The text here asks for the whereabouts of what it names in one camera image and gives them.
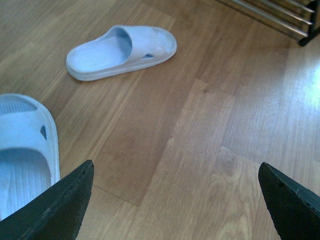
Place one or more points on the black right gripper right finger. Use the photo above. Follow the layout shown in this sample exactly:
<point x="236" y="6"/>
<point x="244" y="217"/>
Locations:
<point x="294" y="209"/>

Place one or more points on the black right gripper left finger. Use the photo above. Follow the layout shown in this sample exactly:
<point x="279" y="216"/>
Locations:
<point x="57" y="213"/>

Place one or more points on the light blue slide sandal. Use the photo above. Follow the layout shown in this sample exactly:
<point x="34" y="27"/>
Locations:
<point x="122" y="49"/>
<point x="29" y="152"/>

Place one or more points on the black chrome shoe rack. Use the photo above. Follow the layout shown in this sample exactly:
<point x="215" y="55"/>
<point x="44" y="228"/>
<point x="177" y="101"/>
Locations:
<point x="298" y="19"/>

